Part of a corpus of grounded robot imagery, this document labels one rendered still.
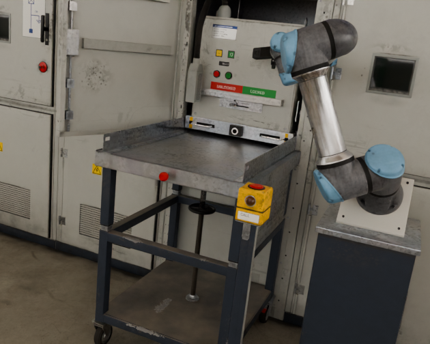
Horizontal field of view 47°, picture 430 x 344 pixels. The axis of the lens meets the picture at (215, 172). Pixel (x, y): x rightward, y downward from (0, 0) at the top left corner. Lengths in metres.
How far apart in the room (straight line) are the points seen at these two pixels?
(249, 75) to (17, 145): 1.47
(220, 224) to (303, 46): 1.23
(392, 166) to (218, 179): 0.55
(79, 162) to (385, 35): 1.67
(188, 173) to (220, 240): 0.85
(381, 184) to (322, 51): 0.43
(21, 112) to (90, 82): 0.91
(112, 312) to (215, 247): 0.66
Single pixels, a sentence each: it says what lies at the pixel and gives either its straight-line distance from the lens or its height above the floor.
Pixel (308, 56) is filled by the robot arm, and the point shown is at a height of 1.27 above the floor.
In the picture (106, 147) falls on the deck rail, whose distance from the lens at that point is 1.88.
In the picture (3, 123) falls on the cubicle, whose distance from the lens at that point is 3.12.
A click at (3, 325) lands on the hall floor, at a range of 2.42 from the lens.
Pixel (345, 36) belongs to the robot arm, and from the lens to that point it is 1.52.
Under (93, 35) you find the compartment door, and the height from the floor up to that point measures 1.25.
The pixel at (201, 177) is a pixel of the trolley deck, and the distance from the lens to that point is 1.67.
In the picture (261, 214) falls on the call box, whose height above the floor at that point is 0.84.
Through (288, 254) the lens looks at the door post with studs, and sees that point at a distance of 2.40.
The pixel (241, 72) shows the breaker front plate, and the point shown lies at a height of 1.16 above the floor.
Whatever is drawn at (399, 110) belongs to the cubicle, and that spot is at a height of 1.10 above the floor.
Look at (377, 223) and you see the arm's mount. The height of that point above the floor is 0.77.
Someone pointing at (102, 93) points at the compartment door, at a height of 1.02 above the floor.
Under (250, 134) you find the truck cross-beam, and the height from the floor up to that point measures 0.89.
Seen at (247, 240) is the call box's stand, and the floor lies 0.74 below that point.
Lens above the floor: 1.29
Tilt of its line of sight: 15 degrees down
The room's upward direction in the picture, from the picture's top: 6 degrees clockwise
